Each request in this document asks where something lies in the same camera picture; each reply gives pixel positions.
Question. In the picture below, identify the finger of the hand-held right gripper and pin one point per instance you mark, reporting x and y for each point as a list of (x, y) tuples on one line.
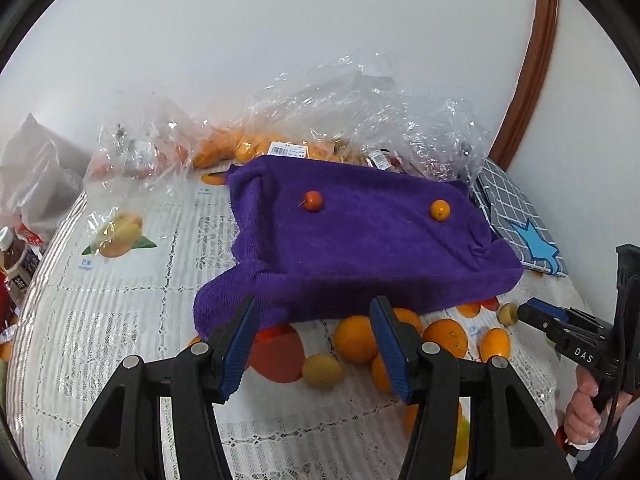
[(532, 317), (547, 309)]

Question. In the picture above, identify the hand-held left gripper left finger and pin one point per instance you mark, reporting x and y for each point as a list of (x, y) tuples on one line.
[(239, 352)]

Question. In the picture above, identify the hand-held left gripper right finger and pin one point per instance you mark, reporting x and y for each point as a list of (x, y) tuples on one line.
[(389, 355)]

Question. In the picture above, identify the large orange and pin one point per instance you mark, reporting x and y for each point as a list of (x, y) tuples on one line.
[(378, 373), (411, 320), (446, 338), (355, 339)]

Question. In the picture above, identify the yellow-green round fruit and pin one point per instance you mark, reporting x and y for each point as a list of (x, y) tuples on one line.
[(508, 314), (324, 370)]

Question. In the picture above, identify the oval small orange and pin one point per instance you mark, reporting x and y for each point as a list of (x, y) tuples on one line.
[(495, 344)]

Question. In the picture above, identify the purple towel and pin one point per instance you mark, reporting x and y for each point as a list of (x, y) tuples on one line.
[(375, 250)]

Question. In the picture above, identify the person's right hand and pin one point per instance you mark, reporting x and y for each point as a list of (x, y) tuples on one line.
[(582, 412)]

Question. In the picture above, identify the grey checked cushion blue star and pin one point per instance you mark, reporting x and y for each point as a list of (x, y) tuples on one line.
[(500, 195)]

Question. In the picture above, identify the small red fruit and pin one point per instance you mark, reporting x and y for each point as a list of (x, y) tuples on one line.
[(313, 202)]

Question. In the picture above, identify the pile of bagged oranges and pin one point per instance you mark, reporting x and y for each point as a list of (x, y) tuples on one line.
[(225, 147)]

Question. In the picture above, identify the clear plastic bag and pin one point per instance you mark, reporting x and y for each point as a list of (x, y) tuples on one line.
[(145, 140), (430, 130), (300, 110)]

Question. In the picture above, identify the red and white packet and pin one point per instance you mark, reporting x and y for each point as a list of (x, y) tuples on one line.
[(30, 236)]

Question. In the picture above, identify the tea bottle with black label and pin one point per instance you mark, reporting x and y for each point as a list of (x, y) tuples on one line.
[(17, 262)]

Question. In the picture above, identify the white plastic bag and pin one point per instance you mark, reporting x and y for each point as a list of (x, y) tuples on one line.
[(35, 170)]

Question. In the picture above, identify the brown wooden door frame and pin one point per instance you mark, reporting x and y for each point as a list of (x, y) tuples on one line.
[(535, 60)]

